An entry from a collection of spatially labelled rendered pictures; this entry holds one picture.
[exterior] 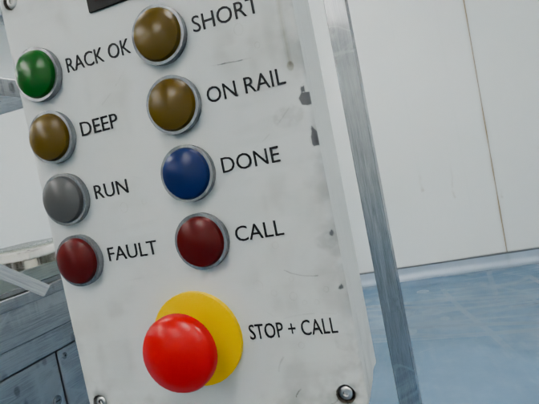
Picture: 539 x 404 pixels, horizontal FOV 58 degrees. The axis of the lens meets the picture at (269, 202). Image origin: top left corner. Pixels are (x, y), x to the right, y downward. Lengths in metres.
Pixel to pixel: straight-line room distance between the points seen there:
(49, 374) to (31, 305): 0.19
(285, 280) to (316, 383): 0.05
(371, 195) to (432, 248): 2.63
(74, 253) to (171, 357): 0.09
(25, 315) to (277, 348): 0.94
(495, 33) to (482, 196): 1.19
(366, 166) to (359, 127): 0.11
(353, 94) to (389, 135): 2.52
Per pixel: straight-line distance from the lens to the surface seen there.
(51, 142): 0.30
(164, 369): 0.26
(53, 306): 1.22
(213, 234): 0.25
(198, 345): 0.25
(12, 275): 1.03
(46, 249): 1.24
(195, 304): 0.27
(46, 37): 0.32
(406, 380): 1.55
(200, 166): 0.25
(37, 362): 1.26
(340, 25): 1.45
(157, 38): 0.26
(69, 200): 0.30
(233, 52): 0.25
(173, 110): 0.26
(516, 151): 4.05
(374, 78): 3.96
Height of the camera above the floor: 1.02
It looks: 3 degrees down
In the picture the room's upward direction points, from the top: 11 degrees counter-clockwise
